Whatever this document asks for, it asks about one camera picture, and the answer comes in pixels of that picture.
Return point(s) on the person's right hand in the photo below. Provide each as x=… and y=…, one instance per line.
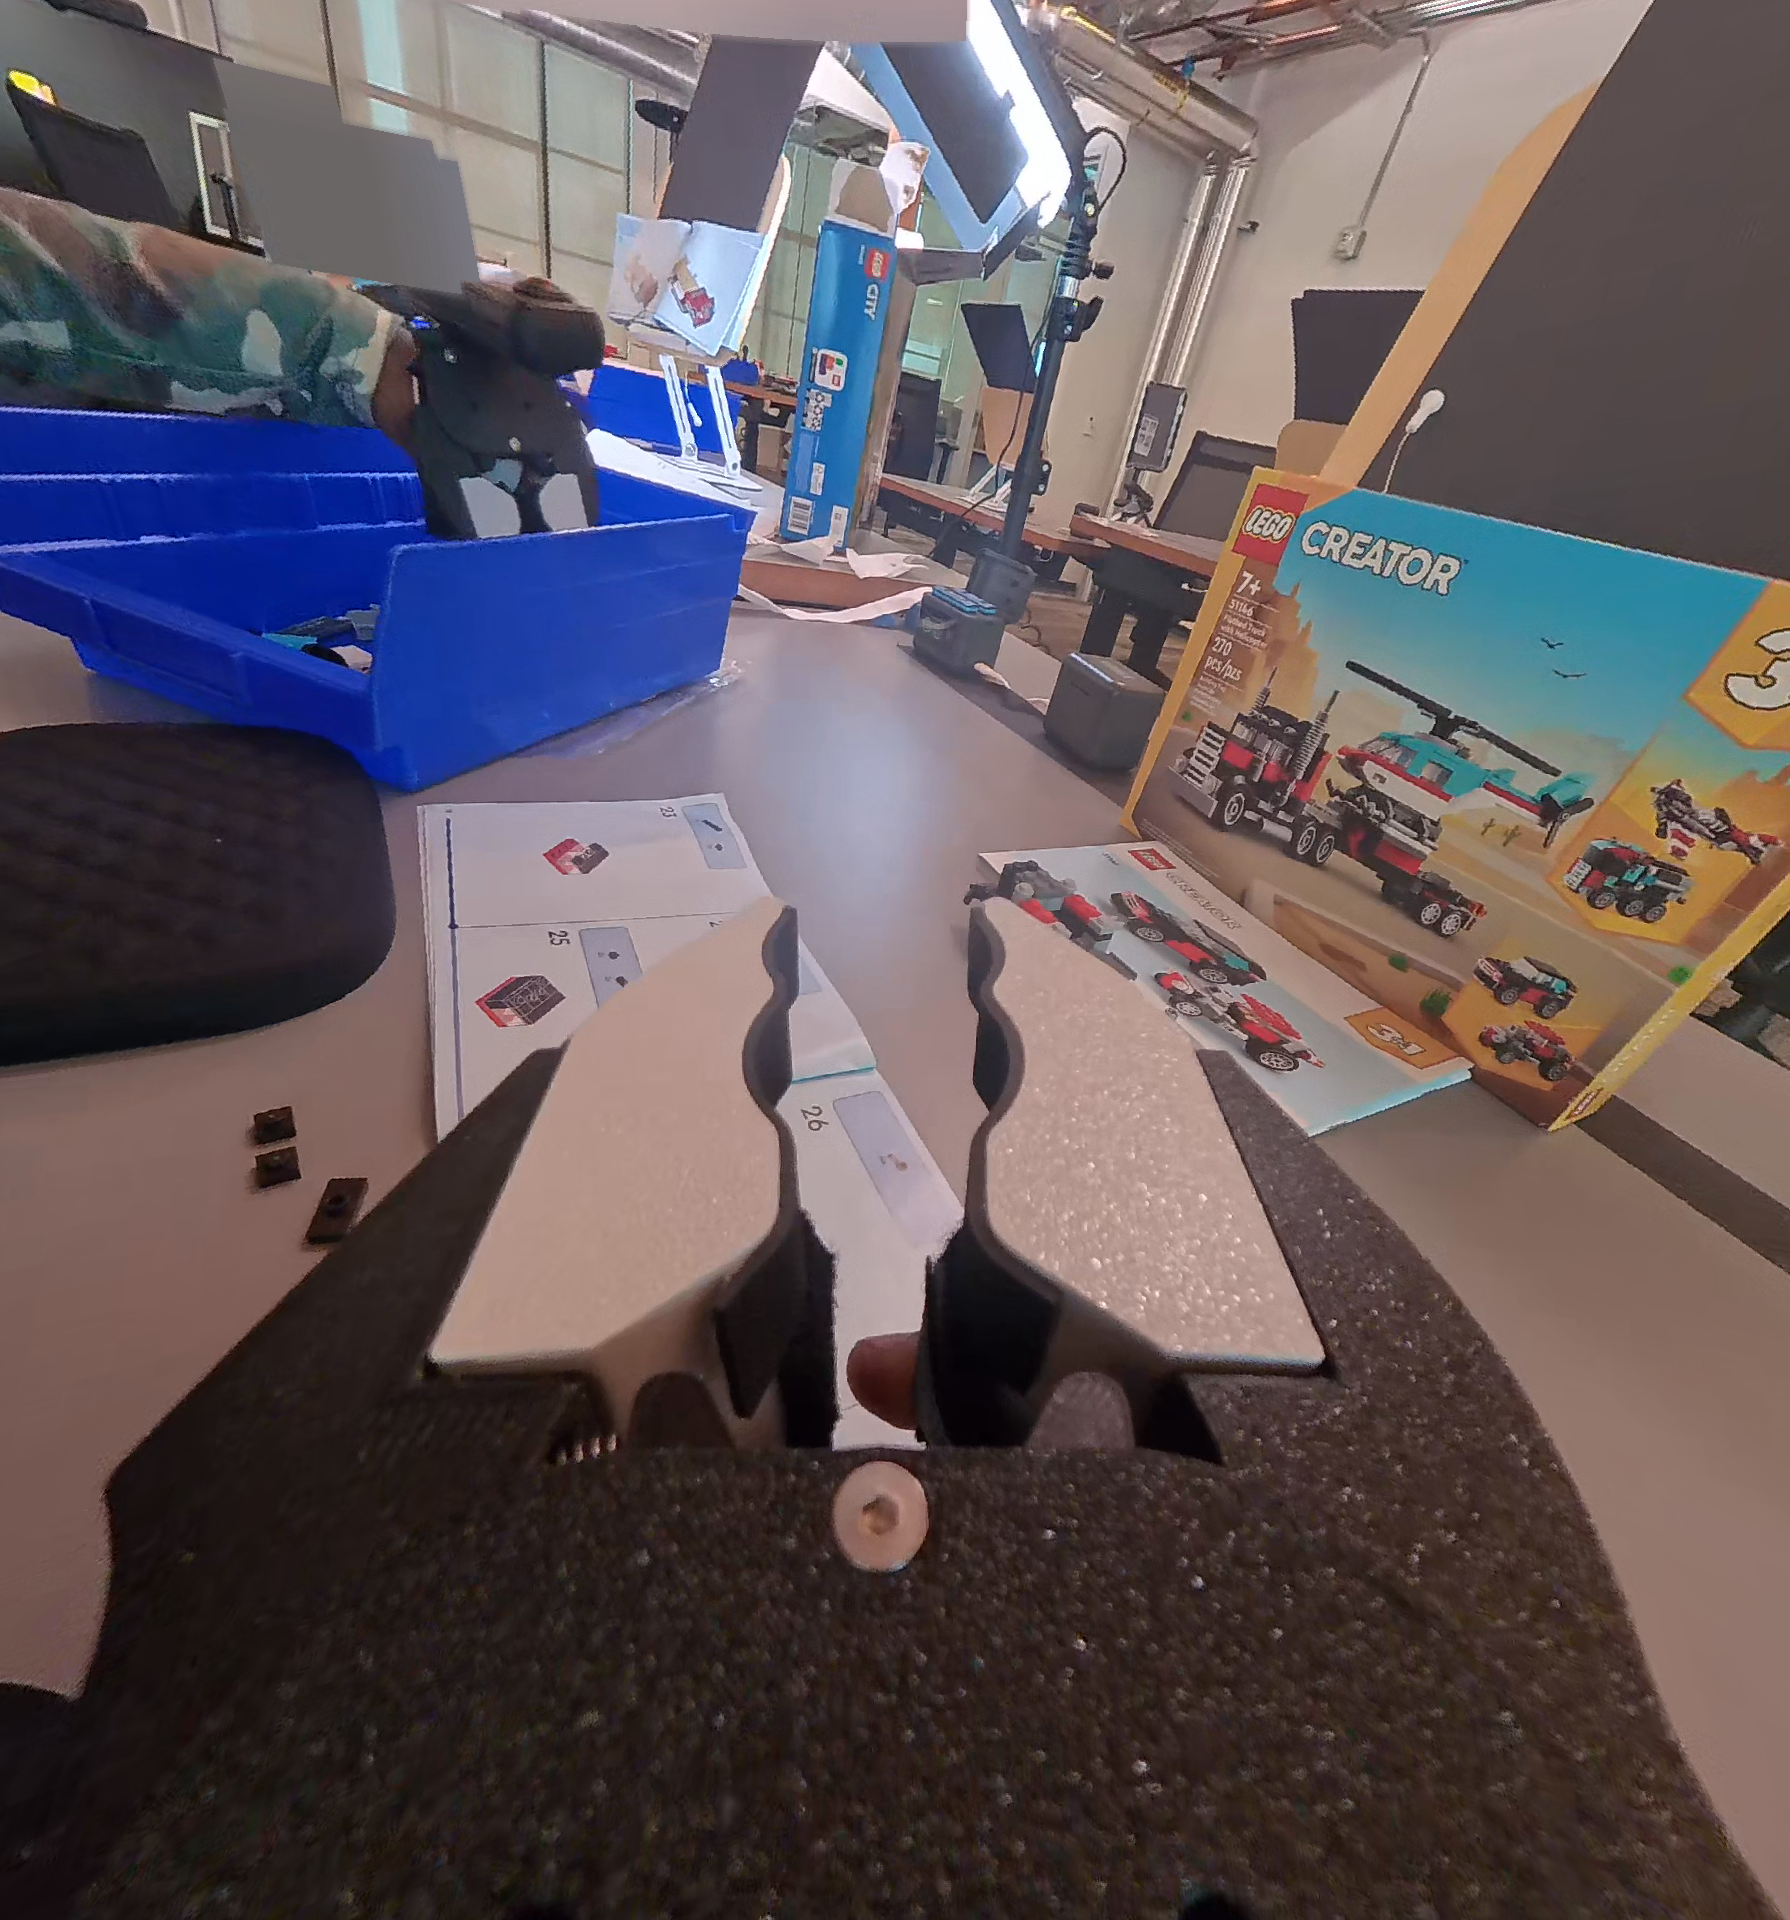
x=881, y=1380

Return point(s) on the dark grey battery case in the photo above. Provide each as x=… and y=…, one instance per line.
x=955, y=637

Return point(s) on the booklet on white stand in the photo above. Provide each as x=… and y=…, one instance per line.
x=685, y=293

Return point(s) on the white paper strip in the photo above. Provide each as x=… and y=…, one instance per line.
x=881, y=564

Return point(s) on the open instruction booklet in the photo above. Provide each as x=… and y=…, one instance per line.
x=654, y=886

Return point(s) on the closed instruction booklet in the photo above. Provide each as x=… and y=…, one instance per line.
x=1376, y=1050

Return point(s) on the blue plastic bin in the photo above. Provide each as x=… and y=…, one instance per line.
x=534, y=660

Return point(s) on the LED light panel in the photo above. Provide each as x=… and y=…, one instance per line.
x=955, y=134

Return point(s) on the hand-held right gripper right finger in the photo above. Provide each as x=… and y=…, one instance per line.
x=1120, y=1184

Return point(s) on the large black board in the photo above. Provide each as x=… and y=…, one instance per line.
x=1661, y=300

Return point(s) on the yellow-edged toy set box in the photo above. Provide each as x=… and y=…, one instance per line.
x=1464, y=674

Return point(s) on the person's left hand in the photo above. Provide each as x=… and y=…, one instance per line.
x=396, y=390

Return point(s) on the black oblong stud plate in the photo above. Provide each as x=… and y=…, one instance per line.
x=336, y=1210

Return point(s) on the black light stand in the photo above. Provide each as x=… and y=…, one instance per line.
x=1003, y=574

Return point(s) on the clear plastic bag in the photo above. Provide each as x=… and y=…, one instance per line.
x=717, y=684

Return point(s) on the black cushioned pad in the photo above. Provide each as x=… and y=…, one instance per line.
x=145, y=886

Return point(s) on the wooden background desk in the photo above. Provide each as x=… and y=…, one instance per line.
x=1134, y=540

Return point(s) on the blue storage bins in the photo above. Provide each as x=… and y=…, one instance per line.
x=634, y=404

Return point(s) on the white booklet stand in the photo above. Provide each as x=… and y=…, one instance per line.
x=719, y=469

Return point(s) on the dark grey cube box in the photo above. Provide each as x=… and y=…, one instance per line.
x=1098, y=711

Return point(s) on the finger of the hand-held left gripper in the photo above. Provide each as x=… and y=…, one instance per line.
x=562, y=500
x=487, y=504

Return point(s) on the pile of toy bricks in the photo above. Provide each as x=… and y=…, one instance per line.
x=318, y=637

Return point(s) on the black light flag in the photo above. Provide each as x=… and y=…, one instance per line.
x=738, y=134

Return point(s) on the grey monitor on stand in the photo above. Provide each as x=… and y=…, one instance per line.
x=1161, y=428

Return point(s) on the tall blue toy box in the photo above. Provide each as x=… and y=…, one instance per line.
x=836, y=390

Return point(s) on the brown cardboard sheet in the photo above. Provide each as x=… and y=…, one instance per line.
x=790, y=578

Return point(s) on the person's left forearm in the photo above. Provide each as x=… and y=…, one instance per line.
x=159, y=316

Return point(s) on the tiny black square plate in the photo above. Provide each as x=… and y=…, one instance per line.
x=276, y=1167
x=275, y=1125

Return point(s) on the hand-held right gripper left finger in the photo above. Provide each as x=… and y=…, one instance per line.
x=625, y=1184

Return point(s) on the grey red toy truck model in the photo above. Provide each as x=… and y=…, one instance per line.
x=1052, y=900

